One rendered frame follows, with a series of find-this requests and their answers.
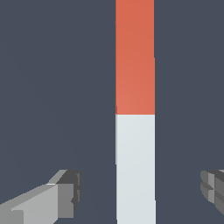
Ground orange and white peg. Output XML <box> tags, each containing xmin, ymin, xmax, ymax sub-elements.
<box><xmin>115</xmin><ymin>0</ymin><xmax>157</xmax><ymax>224</ymax></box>

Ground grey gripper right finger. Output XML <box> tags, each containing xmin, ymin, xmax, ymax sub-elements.
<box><xmin>199</xmin><ymin>169</ymin><xmax>224</xmax><ymax>210</ymax></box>

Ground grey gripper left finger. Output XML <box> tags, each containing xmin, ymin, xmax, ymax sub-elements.
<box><xmin>0</xmin><ymin>169</ymin><xmax>83</xmax><ymax>224</ymax></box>

